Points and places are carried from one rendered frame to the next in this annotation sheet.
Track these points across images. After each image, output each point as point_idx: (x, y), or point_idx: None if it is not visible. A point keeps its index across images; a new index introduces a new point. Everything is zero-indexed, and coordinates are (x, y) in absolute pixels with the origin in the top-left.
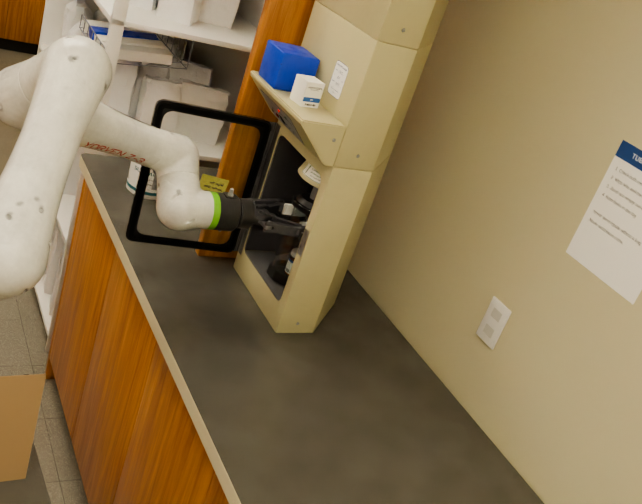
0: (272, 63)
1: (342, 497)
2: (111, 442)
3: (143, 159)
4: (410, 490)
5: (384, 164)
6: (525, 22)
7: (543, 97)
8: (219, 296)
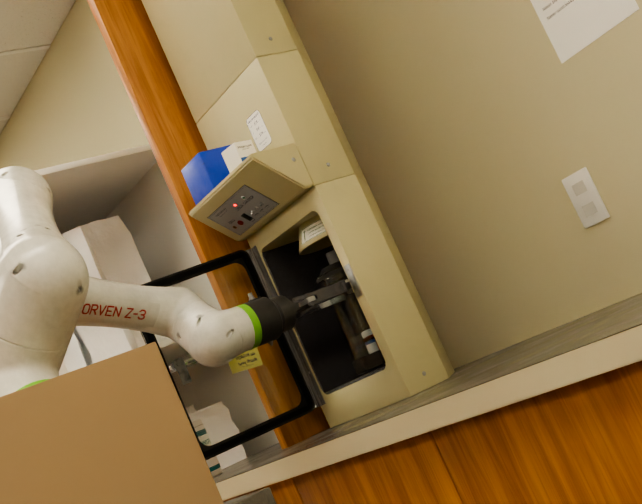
0: (197, 176)
1: (576, 335)
2: None
3: (143, 311)
4: None
5: (368, 189)
6: (370, 1)
7: (431, 15)
8: (332, 430)
